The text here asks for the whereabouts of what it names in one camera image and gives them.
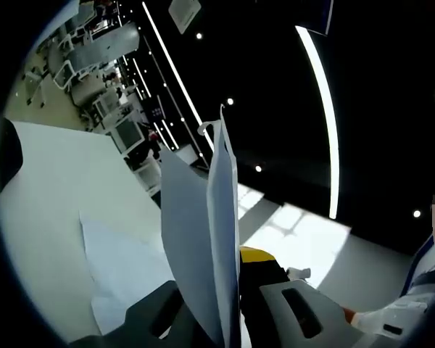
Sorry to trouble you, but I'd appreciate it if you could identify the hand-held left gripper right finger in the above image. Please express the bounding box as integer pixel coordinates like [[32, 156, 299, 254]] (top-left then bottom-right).
[[239, 246, 385, 348]]

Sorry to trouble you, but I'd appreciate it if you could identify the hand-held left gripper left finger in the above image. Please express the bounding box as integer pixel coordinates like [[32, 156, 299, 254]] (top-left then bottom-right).
[[69, 279, 215, 348]]

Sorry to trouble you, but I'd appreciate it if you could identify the white grey chest device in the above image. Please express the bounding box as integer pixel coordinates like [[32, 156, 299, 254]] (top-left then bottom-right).
[[350, 268, 435, 341]]

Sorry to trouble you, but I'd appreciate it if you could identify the dark hanging display screen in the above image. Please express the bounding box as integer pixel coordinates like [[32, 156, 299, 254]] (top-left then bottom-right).
[[149, 95, 167, 121], [307, 0, 335, 37]]

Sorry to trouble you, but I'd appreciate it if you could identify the wide curved ceiling light strip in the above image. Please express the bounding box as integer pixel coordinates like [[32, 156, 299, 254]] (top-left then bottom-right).
[[294, 24, 341, 221]]

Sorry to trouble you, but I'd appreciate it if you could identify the thin curved ceiling light strip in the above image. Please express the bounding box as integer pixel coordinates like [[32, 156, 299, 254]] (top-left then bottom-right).
[[141, 1, 215, 150]]

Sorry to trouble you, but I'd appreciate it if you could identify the group of white office chairs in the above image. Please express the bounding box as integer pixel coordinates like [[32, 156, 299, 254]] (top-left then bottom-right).
[[21, 36, 146, 155]]

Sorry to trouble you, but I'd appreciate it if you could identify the white office column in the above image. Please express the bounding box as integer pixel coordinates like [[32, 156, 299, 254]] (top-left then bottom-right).
[[70, 20, 141, 70]]

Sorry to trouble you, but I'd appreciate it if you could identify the ceiling air conditioner vent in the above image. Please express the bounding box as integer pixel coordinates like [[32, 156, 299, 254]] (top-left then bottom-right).
[[167, 0, 204, 35]]

